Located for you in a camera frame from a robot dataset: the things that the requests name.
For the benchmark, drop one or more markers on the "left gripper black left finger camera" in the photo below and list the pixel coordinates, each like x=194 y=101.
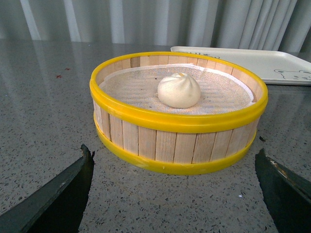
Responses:
x=58 y=206

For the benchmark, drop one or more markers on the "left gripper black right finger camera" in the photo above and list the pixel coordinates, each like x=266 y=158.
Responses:
x=286 y=195

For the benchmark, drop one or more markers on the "white steamed bun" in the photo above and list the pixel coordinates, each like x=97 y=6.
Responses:
x=179 y=90

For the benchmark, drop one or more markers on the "cream bear print tray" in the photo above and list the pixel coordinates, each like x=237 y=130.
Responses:
x=273 y=67

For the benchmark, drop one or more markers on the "yellow rimmed bamboo steamer basket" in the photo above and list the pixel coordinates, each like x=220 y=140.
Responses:
x=173 y=143

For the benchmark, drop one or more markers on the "white mesh steamer liner cloth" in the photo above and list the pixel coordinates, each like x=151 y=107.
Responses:
x=220 y=92

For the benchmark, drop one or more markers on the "grey pleated curtain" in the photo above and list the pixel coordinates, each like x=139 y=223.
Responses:
x=283 y=25

